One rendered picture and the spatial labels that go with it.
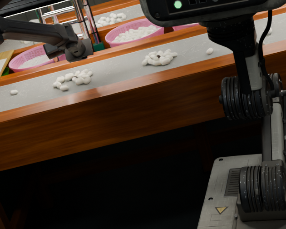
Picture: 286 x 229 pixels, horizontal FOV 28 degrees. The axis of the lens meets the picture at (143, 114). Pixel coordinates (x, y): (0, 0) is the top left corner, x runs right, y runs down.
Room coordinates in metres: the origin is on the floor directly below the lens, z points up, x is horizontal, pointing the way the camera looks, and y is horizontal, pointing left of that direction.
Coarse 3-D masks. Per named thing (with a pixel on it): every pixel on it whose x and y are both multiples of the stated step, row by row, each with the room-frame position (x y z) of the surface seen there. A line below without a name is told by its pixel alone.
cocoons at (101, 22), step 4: (112, 16) 2.73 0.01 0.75; (116, 16) 2.71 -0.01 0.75; (120, 16) 2.70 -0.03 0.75; (124, 16) 2.65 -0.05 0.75; (100, 20) 2.70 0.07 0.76; (108, 20) 2.68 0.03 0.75; (112, 20) 2.65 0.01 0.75; (120, 20) 2.61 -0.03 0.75; (96, 24) 2.65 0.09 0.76; (100, 24) 2.67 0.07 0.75; (104, 24) 2.62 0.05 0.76; (108, 24) 2.62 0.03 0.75; (20, 40) 2.77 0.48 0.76
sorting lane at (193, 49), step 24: (264, 24) 2.05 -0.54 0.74; (168, 48) 2.10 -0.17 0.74; (192, 48) 2.02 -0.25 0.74; (216, 48) 1.95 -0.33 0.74; (72, 72) 2.15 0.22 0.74; (96, 72) 2.07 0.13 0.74; (120, 72) 2.00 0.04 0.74; (144, 72) 1.93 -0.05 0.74; (0, 96) 2.12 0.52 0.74; (24, 96) 2.05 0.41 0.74; (48, 96) 1.97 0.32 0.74
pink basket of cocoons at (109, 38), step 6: (126, 24) 2.48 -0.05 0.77; (132, 24) 2.48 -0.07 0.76; (138, 24) 2.48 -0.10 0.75; (144, 24) 2.46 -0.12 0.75; (150, 24) 2.45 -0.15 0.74; (114, 30) 2.45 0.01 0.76; (120, 30) 2.46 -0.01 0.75; (126, 30) 2.47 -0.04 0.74; (162, 30) 2.29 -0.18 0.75; (108, 36) 2.40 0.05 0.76; (114, 36) 2.43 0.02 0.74; (144, 36) 2.23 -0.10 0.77; (150, 36) 2.24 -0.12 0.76; (108, 42) 2.30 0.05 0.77; (114, 42) 2.27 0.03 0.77; (120, 42) 2.25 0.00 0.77; (126, 42) 2.23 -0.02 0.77
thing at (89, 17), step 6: (84, 0) 2.49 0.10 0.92; (48, 6) 2.51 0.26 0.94; (84, 6) 2.49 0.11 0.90; (90, 12) 2.50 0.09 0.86; (54, 18) 2.50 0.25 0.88; (84, 18) 2.49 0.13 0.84; (90, 18) 2.49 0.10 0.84; (72, 24) 2.50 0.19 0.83; (90, 24) 2.49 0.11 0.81; (96, 30) 2.50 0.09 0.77; (96, 36) 2.49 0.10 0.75; (96, 42) 2.49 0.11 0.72; (102, 42) 2.49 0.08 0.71; (96, 48) 2.48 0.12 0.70; (102, 48) 2.48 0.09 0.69
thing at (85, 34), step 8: (72, 0) 2.25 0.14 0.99; (40, 8) 2.27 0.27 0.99; (64, 8) 2.26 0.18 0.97; (72, 8) 2.25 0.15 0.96; (80, 8) 2.25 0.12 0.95; (40, 16) 2.26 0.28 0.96; (48, 16) 2.26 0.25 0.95; (80, 16) 2.25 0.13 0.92; (80, 24) 2.25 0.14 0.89; (88, 32) 2.25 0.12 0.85
